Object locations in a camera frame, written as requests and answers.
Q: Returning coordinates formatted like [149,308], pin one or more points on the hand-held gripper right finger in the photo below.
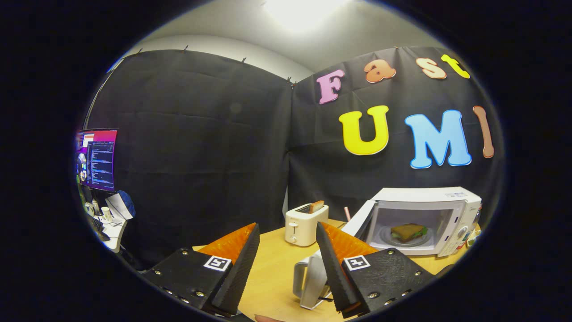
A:
[333,268]

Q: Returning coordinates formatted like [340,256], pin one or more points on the computer monitor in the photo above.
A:
[99,158]

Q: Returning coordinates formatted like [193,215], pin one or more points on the large ceiling light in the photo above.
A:
[304,13]

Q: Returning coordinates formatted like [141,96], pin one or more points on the black backdrop cloth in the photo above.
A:
[201,134]

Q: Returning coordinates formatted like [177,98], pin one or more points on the lettuce sandwich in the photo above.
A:
[407,232]

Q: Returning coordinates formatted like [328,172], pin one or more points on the clear plastic water bottle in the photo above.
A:
[474,235]

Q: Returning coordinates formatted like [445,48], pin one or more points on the toast slice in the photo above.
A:
[316,206]

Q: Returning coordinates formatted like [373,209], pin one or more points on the white paper cup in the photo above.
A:
[106,213]

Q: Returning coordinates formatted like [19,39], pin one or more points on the glass turntable plate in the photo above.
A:
[385,237]

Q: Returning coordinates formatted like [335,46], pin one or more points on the blue and white item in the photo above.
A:
[126,203]

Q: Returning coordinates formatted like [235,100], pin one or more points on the white desk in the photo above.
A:
[114,232]

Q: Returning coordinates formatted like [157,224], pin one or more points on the cream toaster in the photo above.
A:
[304,228]

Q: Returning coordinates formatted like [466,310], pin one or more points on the white microwave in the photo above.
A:
[420,197]

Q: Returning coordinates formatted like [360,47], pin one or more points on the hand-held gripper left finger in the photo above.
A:
[239,268]

